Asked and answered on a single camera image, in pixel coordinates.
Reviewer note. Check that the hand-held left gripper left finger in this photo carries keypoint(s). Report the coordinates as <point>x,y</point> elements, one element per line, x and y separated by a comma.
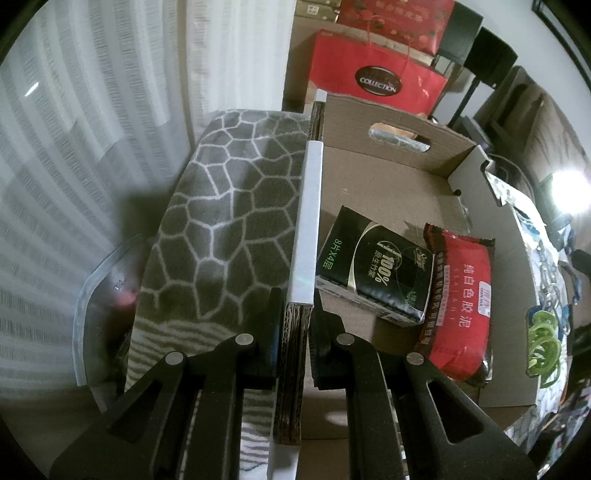
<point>274,344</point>

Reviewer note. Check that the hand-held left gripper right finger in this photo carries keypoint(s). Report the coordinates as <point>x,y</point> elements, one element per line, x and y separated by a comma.
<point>323,350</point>

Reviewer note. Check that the cardboard box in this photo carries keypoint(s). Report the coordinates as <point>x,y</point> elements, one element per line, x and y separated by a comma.
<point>406,194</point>

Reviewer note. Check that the black tissue pack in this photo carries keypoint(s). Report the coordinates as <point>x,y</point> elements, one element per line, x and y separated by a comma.
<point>369,263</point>

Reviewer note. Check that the red clay packet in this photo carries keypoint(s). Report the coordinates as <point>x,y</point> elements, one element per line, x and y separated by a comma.
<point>457,323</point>

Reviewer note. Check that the grey honeycomb pattern blanket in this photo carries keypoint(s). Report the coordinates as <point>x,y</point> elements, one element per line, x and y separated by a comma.
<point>221,198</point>

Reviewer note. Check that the clear plastic bag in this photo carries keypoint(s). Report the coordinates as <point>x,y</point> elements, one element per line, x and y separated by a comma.
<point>101,300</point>

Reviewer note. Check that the green plastic rings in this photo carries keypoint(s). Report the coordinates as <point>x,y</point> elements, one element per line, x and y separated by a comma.
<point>545,346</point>

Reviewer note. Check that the shiny wrapped packet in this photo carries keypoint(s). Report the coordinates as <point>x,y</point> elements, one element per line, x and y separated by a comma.
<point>397,136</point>

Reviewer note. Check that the colourful patterned cloth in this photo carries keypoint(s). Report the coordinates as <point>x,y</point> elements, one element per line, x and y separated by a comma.
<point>549,277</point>

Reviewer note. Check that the white sheer curtain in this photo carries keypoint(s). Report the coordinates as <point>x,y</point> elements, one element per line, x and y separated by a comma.
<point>92,138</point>

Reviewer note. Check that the red paper gift bag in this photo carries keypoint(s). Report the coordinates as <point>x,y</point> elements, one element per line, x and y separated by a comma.
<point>337,69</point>

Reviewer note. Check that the bright lamp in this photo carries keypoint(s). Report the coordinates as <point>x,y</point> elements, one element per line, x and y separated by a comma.
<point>572,191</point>

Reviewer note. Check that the brown sofa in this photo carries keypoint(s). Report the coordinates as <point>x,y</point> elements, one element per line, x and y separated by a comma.
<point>540,120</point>

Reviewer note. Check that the red floral gift box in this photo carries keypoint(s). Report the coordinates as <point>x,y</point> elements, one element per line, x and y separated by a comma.
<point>401,23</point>

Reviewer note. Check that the gold flat box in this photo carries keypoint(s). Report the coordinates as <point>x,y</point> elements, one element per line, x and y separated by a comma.
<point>316,9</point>

